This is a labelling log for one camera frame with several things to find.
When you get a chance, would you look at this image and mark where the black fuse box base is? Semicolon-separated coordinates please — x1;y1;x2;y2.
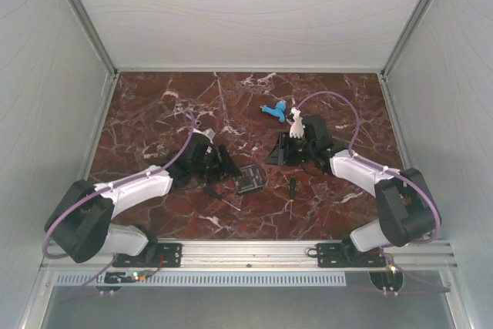
232;164;267;196

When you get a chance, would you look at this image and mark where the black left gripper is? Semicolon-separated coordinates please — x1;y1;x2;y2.
191;144;242;185

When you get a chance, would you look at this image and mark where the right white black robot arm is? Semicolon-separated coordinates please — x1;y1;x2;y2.
265;115;441;266

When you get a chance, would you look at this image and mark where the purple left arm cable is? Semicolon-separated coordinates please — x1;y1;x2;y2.
42;109;196;305

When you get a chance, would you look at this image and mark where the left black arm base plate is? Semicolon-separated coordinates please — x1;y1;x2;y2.
112;242;183;268

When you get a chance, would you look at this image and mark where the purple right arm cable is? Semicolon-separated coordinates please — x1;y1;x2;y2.
294;90;451;294

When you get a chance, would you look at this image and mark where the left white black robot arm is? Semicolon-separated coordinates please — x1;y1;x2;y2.
42;129;241;266

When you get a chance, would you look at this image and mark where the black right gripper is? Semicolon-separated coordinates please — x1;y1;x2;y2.
264;132;314;166

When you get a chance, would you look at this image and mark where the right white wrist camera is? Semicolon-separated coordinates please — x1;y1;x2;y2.
290;107;304;139

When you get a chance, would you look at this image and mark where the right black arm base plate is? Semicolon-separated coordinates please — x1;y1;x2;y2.
306;242;387;268

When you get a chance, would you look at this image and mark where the yellow black handle screwdriver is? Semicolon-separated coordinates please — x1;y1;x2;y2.
289;177;297;220

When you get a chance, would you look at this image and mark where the blue glue gun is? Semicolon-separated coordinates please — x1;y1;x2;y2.
260;100;287;123

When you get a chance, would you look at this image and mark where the silver ratchet wrench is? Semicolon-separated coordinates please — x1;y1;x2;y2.
173;104;202;128

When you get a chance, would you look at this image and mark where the aluminium front rail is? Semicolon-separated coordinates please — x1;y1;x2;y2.
42;239;459;271

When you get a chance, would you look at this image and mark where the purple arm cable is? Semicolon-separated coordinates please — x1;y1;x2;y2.
42;109;196;305
294;90;451;294

